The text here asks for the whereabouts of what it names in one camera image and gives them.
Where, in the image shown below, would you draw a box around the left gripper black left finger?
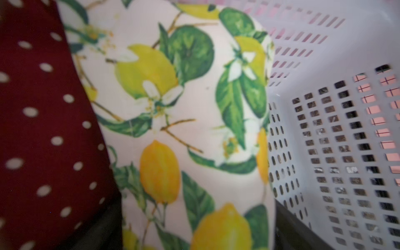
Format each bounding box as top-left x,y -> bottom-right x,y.
59,193 -> 123,250

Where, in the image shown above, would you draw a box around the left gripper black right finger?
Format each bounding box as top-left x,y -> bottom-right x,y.
274,200 -> 333,250

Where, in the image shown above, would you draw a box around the red polka dot skirt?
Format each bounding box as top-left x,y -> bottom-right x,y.
1,1 -> 118,250

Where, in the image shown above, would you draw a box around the lemon print skirt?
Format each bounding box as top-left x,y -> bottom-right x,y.
57,1 -> 276,250

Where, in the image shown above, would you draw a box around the white plastic basket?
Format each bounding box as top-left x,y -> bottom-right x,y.
174,0 -> 400,250

